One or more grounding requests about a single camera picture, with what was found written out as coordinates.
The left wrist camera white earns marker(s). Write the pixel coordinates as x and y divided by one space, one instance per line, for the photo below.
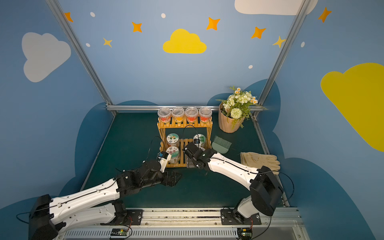
163 159

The left aluminium frame post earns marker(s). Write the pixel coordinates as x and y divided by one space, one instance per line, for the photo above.
59 14

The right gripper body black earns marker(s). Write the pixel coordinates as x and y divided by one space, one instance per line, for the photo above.
193 151

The green circuit board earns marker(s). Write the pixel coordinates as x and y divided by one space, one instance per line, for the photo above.
119 233
244 234

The large jar purple flower lid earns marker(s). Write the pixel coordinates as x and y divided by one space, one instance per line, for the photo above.
174 152

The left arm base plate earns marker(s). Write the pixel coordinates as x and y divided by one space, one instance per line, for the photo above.
127 217

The right green circuit board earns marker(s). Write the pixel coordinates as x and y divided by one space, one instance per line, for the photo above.
244 234

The pink ribbed flower pot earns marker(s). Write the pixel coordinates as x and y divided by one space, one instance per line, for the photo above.
227 124

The large jar red strawberry lid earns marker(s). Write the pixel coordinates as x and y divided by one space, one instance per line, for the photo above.
190 163

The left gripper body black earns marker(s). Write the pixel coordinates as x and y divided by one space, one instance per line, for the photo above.
166 178

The large jar orange flower lid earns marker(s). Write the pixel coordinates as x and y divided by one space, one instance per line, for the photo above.
173 139

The beige work gloves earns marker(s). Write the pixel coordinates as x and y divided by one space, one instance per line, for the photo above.
256 160

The white green artificial flowers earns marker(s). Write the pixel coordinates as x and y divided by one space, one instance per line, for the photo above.
237 107

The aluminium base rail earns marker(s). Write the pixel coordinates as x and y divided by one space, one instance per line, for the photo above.
195 224

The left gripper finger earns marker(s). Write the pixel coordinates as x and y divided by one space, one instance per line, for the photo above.
175 177
169 183

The aluminium frame post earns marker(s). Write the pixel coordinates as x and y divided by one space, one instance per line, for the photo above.
290 38
59 14

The right aluminium frame post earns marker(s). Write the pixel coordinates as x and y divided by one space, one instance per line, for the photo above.
290 38

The left green circuit board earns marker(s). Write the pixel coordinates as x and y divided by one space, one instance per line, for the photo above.
119 233

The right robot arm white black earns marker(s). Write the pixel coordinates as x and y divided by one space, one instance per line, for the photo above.
265 189

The large jar green leaf lid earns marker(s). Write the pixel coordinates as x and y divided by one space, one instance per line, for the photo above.
203 139

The small clear jar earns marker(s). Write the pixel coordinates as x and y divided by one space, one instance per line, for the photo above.
191 114
164 115
205 114
178 114

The bamboo two-tier shelf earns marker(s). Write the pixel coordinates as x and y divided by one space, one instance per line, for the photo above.
186 132

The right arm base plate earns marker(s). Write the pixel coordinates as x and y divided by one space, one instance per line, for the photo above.
231 217

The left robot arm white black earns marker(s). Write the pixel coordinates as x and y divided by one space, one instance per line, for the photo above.
47 216

